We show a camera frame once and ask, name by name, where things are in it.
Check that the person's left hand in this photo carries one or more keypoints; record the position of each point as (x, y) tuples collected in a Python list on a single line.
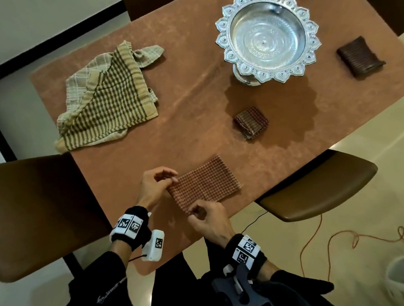
[(151, 189)]

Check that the person's right hand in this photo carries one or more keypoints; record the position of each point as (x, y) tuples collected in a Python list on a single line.
[(214, 223)]

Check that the person's right thumb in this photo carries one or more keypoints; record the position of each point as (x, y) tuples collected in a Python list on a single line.
[(195, 219)]

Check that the person's left thumb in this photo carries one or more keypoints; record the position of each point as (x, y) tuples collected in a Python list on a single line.
[(171, 184)]

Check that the red-brown checkered cloth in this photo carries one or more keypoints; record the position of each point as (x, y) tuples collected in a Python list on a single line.
[(205, 183)]

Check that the person's right forearm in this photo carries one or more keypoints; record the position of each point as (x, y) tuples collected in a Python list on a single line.
[(290, 283)]

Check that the person's left forearm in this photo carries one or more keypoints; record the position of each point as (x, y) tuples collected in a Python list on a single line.
[(100, 284)]

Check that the black marker wristband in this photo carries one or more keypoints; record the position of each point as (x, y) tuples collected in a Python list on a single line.
[(246, 252), (130, 227)]

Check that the small folded brown checkered cloth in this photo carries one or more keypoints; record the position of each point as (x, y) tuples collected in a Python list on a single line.
[(251, 121)]

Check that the green checkered cloth yellow border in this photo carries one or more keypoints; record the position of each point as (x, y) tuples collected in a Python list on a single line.
[(109, 98)]

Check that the brown chair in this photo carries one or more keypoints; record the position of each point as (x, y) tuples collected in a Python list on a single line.
[(385, 3), (153, 3), (320, 187), (33, 214)]

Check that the pale beige plaid cloth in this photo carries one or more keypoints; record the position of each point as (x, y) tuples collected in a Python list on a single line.
[(80, 81)]

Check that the dark brown folded cloth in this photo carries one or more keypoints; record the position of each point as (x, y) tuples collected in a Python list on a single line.
[(361, 56)]

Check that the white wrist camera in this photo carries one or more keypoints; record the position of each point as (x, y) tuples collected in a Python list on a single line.
[(153, 245)]

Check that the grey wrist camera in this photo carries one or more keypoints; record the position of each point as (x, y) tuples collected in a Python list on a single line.
[(238, 291)]

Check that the silver ornate pedestal bowl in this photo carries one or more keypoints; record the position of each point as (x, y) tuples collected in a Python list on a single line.
[(267, 36)]

